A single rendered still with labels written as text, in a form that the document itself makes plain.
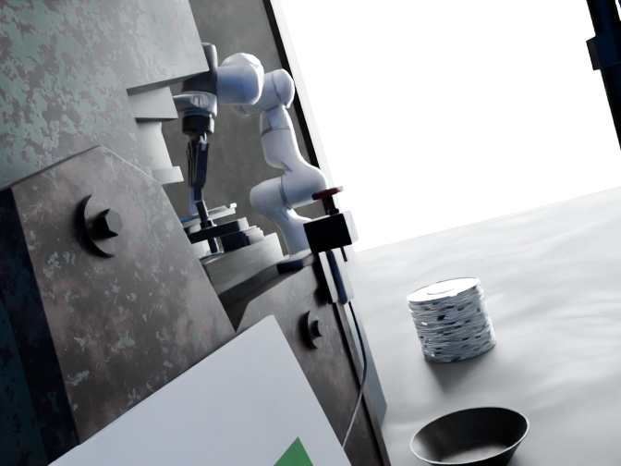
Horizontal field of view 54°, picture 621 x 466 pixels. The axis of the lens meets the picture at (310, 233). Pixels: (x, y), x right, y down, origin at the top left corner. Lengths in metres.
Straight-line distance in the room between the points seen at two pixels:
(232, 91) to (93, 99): 0.65
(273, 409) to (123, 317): 0.30
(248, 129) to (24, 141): 5.44
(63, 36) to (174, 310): 0.42
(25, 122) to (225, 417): 0.46
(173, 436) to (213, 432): 0.07
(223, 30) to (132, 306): 5.70
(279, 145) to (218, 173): 4.48
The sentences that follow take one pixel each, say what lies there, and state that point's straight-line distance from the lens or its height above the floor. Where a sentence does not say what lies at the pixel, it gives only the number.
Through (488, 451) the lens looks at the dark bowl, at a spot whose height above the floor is 0.00.
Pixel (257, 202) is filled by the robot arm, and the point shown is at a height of 0.78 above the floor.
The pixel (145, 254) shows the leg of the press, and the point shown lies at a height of 0.75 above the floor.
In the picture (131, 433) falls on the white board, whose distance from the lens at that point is 0.74.
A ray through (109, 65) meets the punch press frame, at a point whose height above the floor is 1.04.
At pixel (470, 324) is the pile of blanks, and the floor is 0.12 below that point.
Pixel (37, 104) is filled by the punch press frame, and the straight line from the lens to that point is 0.87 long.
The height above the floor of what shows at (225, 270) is 0.68.
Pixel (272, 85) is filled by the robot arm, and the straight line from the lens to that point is 1.93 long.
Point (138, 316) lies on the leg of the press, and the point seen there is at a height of 0.68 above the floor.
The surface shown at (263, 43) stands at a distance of 6.18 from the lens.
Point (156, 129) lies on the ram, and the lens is 1.28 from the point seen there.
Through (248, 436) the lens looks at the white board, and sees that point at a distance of 0.88.
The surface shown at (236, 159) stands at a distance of 6.29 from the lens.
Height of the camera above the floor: 0.77
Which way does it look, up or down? 4 degrees down
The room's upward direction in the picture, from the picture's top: 17 degrees counter-clockwise
